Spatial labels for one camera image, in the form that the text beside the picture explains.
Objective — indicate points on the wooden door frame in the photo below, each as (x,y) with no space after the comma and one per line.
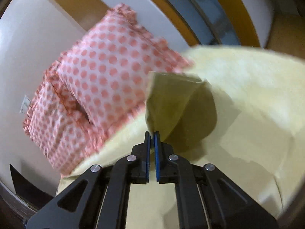
(89,12)

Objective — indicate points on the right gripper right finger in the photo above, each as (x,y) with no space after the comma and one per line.
(206,197)

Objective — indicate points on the white wall switch plate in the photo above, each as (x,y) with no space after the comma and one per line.
(25,105)

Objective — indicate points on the yellow floral bed sheet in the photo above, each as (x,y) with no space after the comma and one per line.
(252,127)

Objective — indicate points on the rear pink polka-dot pillow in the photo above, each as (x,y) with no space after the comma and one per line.
(61,121)

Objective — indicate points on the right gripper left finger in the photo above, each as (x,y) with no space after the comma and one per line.
(99,197)

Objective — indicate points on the front pink polka-dot pillow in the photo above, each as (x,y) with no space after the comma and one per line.
(107,70)

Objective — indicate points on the khaki beige pants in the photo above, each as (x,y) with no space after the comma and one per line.
(181,107)

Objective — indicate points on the pink polka-dot pillow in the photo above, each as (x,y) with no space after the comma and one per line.
(107,70)
(61,121)

